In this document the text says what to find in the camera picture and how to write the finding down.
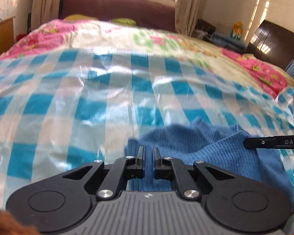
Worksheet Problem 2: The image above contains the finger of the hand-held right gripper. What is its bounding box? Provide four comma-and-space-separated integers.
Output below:
243, 136, 273, 150

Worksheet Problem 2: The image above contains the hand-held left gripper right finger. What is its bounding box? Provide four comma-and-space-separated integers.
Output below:
153, 147, 236, 199

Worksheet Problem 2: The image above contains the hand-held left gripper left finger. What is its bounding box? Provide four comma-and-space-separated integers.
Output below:
62, 146, 145, 200

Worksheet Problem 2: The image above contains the blue yellow-striped knit sweater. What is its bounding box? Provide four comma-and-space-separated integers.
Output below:
124, 117, 294, 211

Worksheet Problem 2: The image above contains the blue checkered plastic sheet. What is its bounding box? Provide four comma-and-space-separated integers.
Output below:
0, 47, 294, 235

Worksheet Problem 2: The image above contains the dark leather headboard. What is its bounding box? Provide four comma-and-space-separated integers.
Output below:
245, 20, 294, 67

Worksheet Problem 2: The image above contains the folded blue cloth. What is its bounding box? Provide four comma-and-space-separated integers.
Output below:
210, 33, 248, 50

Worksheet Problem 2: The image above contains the flower print bag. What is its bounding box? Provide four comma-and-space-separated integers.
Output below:
229, 21, 244, 41

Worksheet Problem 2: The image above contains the pink floral blanket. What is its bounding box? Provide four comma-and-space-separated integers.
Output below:
0, 18, 294, 99

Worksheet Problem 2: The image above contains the brown fuzzy cloth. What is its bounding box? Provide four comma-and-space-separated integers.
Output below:
0, 203, 38, 235

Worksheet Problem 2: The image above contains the dark red headboard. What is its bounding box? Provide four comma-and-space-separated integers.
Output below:
60, 0, 177, 33

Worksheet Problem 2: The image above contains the wooden side cabinet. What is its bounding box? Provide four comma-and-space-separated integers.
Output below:
0, 16, 16, 64

